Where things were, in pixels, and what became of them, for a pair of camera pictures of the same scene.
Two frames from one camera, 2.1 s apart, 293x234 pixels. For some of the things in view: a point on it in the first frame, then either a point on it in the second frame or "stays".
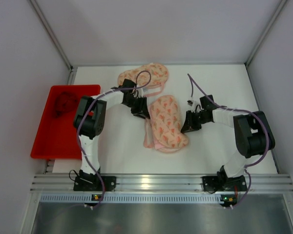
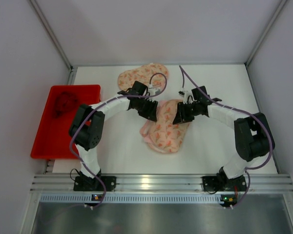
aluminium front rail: (161, 183) stays
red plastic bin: (58, 138) stays
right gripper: (193, 119) to (185, 109)
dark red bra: (65, 102) stays
